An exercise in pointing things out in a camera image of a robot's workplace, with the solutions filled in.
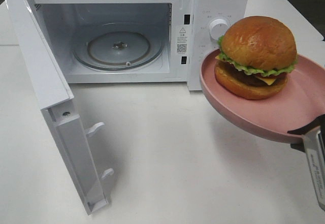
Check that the white microwave oven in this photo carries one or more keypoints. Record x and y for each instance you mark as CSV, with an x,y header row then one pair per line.
x,y
64,17

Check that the glass microwave turntable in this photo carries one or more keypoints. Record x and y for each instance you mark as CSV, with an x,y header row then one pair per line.
x,y
118,46

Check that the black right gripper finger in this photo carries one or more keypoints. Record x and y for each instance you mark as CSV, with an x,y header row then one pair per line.
x,y
299,147
318,121

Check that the pink round plate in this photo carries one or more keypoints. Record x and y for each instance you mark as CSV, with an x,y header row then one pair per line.
x,y
297,105

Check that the burger with lettuce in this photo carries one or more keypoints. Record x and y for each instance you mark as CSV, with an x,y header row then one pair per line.
x,y
256,55

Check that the white microwave door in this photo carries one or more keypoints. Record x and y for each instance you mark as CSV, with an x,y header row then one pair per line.
x,y
55,100

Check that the white warning label sticker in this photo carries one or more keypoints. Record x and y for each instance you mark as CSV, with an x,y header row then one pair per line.
x,y
181,39

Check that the upper white microwave knob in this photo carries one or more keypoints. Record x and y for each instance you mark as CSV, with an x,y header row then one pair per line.
x,y
217,27

